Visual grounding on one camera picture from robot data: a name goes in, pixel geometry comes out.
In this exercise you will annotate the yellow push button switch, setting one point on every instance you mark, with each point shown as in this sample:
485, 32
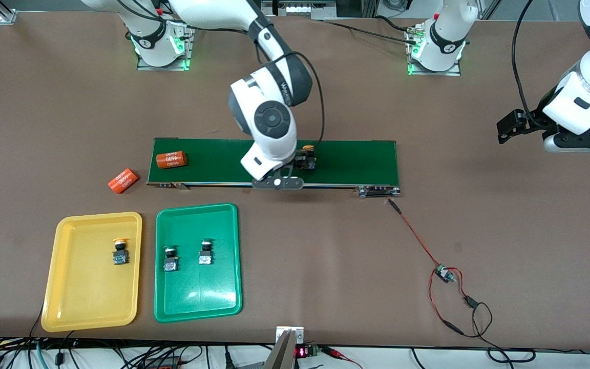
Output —
310, 161
120, 255

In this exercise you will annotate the orange cylinder marked 4680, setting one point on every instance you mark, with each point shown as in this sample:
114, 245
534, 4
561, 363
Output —
122, 180
171, 160

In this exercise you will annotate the green push button switch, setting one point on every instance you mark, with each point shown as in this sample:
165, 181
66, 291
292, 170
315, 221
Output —
205, 256
170, 262

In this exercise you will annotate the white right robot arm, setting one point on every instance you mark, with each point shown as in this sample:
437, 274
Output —
272, 119

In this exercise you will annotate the green conveyor belt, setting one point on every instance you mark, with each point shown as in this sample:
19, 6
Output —
213, 164

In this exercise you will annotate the green plastic tray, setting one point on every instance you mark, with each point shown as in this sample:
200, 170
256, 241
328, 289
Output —
197, 292

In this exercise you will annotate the small speed controller board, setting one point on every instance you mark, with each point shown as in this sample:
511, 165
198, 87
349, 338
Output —
444, 273

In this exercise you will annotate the white power strip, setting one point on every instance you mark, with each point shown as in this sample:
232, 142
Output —
297, 8

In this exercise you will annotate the red digit display module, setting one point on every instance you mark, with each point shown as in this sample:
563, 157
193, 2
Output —
301, 352

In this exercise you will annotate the grey metal bar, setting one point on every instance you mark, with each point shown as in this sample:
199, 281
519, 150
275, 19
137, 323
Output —
279, 356

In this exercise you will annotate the red clip lead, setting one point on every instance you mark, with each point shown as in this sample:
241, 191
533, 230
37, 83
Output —
337, 352

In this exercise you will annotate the yellow plastic tray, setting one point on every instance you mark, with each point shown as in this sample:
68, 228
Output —
85, 292

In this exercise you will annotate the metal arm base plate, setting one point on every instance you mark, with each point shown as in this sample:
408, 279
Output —
162, 67
436, 73

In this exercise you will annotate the silver metal bracket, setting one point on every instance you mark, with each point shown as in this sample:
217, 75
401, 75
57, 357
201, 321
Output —
300, 335

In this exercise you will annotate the aluminium frame extrusion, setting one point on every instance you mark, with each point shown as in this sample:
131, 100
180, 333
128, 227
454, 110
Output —
5, 14

